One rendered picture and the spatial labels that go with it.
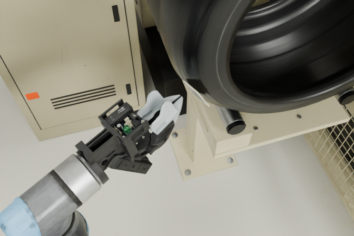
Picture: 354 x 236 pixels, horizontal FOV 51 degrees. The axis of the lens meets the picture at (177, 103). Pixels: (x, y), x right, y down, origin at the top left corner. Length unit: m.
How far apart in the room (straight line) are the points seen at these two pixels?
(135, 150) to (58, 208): 0.15
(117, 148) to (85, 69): 0.97
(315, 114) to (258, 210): 0.81
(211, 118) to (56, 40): 0.77
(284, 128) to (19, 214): 0.64
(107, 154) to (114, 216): 1.10
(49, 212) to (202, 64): 0.33
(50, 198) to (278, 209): 1.29
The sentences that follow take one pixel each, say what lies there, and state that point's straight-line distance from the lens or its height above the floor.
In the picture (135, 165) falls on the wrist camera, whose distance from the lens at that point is 0.70.
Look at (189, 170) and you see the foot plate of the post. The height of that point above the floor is 0.02.
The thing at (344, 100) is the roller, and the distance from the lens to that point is 0.95.
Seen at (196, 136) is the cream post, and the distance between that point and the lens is 1.57.
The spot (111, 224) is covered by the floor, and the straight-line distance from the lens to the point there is 1.70.
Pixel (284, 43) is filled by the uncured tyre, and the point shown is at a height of 0.92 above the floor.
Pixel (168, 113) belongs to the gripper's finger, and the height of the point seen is 1.05.
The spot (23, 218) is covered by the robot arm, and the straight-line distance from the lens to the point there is 0.62.
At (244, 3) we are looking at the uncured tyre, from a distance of 0.54.
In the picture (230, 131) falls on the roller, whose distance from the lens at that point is 0.83.
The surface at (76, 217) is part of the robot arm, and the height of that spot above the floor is 0.96.
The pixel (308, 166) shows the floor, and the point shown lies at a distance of 1.89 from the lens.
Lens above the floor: 1.60
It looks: 54 degrees down
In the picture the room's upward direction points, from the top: straight up
